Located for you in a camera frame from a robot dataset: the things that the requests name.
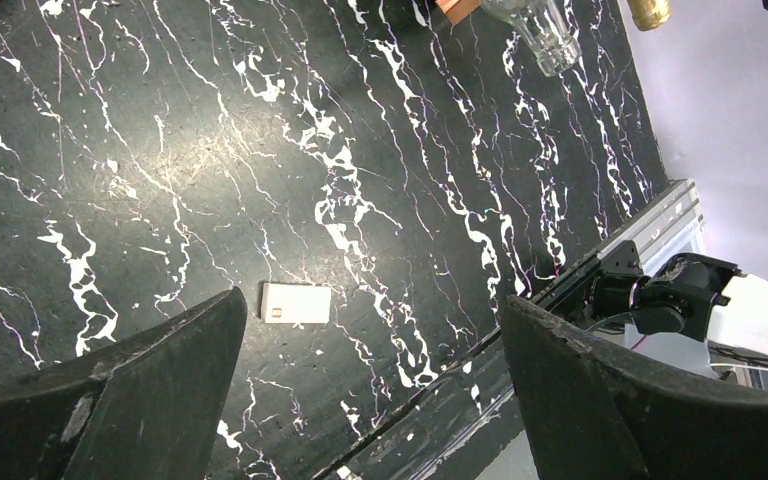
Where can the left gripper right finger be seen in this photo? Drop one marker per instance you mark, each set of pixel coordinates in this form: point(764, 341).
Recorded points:
point(595, 410)

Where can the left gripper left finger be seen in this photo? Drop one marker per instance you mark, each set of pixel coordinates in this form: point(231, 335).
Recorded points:
point(146, 407)

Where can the dark bottle gold cap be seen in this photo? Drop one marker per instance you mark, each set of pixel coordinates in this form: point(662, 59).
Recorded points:
point(648, 15)

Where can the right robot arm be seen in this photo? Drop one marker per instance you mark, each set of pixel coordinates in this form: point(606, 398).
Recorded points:
point(699, 297)

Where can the clear empty bottle in rack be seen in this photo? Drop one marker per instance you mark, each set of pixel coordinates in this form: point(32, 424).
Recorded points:
point(544, 30)

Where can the brown wooden wine rack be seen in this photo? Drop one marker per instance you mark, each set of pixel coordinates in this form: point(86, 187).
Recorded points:
point(457, 10)

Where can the small white card box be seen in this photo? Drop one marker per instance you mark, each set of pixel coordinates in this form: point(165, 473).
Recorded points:
point(295, 303)

